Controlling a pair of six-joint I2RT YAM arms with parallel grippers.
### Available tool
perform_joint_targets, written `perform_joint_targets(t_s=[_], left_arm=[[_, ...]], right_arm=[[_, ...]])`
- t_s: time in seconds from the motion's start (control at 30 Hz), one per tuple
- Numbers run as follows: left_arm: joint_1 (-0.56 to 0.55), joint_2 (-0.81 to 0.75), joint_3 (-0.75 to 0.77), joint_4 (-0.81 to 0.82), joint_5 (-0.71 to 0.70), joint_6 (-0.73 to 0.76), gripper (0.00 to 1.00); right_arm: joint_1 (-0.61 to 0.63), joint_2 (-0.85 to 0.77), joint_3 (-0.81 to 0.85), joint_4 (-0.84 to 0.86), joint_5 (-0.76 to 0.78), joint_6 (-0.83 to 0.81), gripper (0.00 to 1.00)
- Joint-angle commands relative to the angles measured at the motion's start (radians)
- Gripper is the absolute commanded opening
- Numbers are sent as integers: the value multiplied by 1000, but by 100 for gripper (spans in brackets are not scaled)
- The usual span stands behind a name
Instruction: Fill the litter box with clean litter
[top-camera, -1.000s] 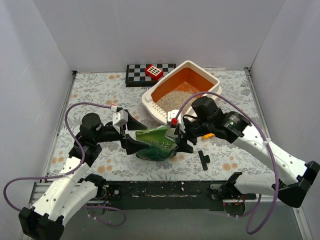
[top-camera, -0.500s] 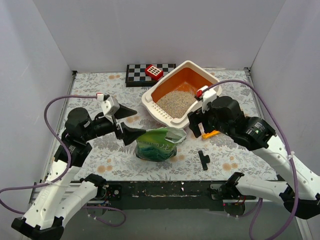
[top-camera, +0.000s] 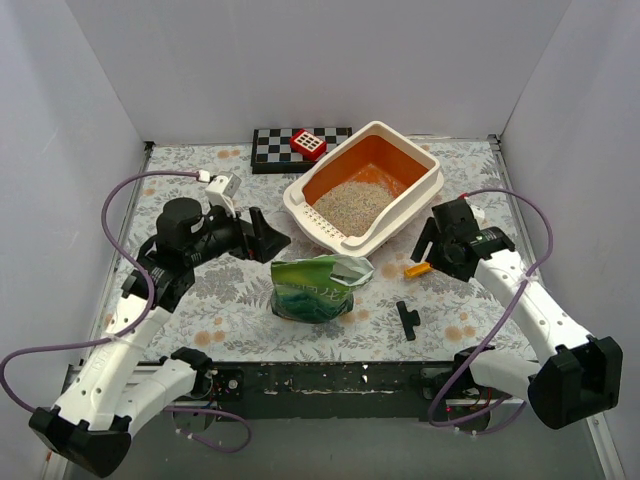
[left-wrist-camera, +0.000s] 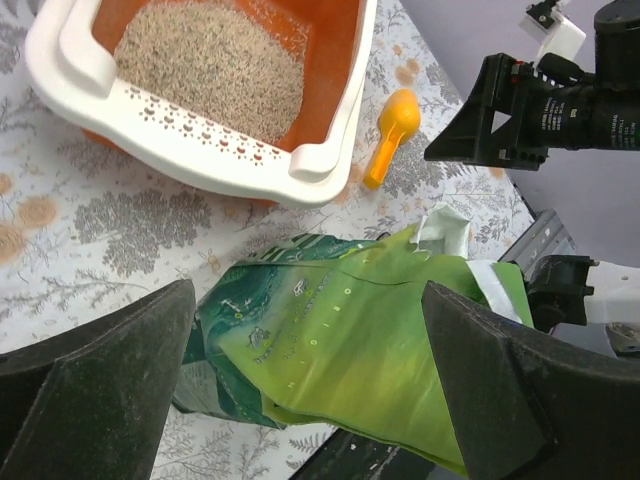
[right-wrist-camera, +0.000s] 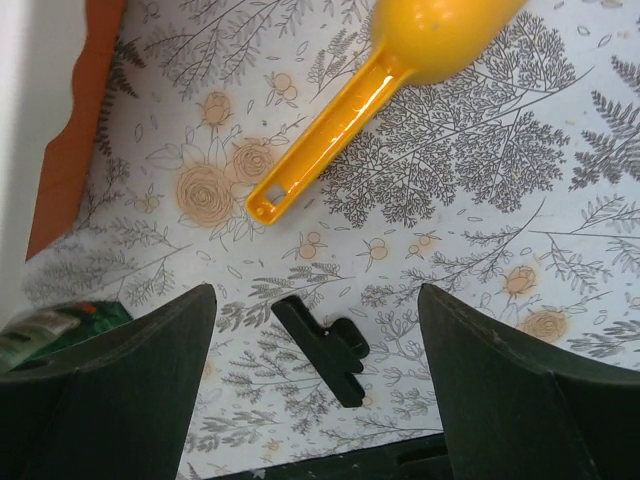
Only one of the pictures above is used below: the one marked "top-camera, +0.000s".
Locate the floral tablecloth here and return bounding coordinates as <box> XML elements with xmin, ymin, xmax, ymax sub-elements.
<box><xmin>92</xmin><ymin>137</ymin><xmax>559</xmax><ymax>364</ymax></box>

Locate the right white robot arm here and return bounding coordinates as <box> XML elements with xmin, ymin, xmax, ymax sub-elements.
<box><xmin>412</xmin><ymin>196</ymin><xmax>623</xmax><ymax>429</ymax></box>

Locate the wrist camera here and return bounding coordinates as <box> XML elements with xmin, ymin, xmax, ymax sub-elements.
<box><xmin>466</xmin><ymin>200</ymin><xmax>486</xmax><ymax>223</ymax></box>
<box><xmin>205</xmin><ymin>172</ymin><xmax>241</xmax><ymax>216</ymax></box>

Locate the red white grid block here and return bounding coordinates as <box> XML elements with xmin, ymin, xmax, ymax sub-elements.
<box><xmin>289</xmin><ymin>129</ymin><xmax>327</xmax><ymax>162</ymax></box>

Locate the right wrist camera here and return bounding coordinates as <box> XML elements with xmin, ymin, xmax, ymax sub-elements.
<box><xmin>466</xmin><ymin>200</ymin><xmax>486</xmax><ymax>223</ymax></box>

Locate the purple cable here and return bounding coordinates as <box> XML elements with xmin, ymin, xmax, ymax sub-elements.
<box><xmin>0</xmin><ymin>169</ymin><xmax>254</xmax><ymax>455</ymax></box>
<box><xmin>427</xmin><ymin>187</ymin><xmax>555</xmax><ymax>436</ymax></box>

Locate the black white checkerboard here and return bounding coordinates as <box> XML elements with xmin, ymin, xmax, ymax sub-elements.
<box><xmin>251</xmin><ymin>127</ymin><xmax>353</xmax><ymax>174</ymax></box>

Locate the white orange litter box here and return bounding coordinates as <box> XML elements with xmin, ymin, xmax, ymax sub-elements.
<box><xmin>283</xmin><ymin>121</ymin><xmax>444</xmax><ymax>257</ymax></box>

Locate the black bag clip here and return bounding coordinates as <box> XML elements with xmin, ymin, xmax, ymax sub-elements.
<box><xmin>396</xmin><ymin>301</ymin><xmax>421</xmax><ymax>341</ymax></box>

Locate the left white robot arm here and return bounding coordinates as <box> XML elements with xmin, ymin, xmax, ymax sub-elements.
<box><xmin>29</xmin><ymin>197</ymin><xmax>290</xmax><ymax>478</ymax></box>

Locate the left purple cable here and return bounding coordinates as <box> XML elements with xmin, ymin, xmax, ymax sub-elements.
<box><xmin>0</xmin><ymin>169</ymin><xmax>254</xmax><ymax>455</ymax></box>

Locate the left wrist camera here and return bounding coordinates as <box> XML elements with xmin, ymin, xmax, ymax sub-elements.
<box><xmin>205</xmin><ymin>172</ymin><xmax>241</xmax><ymax>216</ymax></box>

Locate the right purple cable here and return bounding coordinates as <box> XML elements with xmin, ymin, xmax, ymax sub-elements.
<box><xmin>427</xmin><ymin>187</ymin><xmax>555</xmax><ymax>436</ymax></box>

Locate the green litter bag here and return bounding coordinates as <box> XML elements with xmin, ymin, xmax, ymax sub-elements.
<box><xmin>270</xmin><ymin>254</ymin><xmax>375</xmax><ymax>324</ymax></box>

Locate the yellow plastic scoop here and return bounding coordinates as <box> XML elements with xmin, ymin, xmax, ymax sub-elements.
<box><xmin>404</xmin><ymin>262</ymin><xmax>433</xmax><ymax>279</ymax></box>

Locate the cat litter pile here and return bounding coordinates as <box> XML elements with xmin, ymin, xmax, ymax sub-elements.
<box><xmin>312</xmin><ymin>181</ymin><xmax>394</xmax><ymax>237</ymax></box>

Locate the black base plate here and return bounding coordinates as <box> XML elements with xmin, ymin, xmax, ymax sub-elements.
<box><xmin>182</xmin><ymin>361</ymin><xmax>454</xmax><ymax>421</ymax></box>

